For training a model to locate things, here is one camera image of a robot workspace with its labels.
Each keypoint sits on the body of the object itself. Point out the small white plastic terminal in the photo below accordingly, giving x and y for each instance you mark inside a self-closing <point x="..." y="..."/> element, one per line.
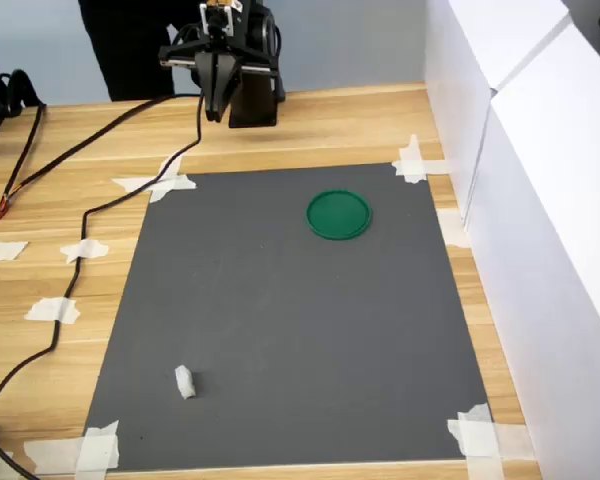
<point x="185" y="382"/>

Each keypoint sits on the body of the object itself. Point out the round green lid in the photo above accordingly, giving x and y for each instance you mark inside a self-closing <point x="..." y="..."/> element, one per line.
<point x="339" y="215"/>

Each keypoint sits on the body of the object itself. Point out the person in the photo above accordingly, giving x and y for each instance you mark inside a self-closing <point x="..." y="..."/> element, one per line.
<point x="125" y="50"/>

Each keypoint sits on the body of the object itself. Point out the white tape strip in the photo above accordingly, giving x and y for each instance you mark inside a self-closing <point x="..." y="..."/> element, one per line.
<point x="411" y="155"/>
<point x="47" y="310"/>
<point x="100" y="445"/>
<point x="435" y="167"/>
<point x="510" y="440"/>
<point x="6" y="250"/>
<point x="130" y="183"/>
<point x="170" y="167"/>
<point x="452" y="227"/>
<point x="480" y="465"/>
<point x="50" y="452"/>
<point x="92" y="248"/>

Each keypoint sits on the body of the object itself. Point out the white cardboard partition box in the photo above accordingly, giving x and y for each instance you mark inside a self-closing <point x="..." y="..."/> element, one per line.
<point x="455" y="100"/>
<point x="555" y="250"/>

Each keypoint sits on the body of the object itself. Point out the dark grey mat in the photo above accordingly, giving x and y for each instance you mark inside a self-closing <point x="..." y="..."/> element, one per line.
<point x="280" y="325"/>

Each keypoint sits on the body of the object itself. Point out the white gripper camera box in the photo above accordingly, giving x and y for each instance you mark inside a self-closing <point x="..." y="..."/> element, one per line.
<point x="219" y="17"/>

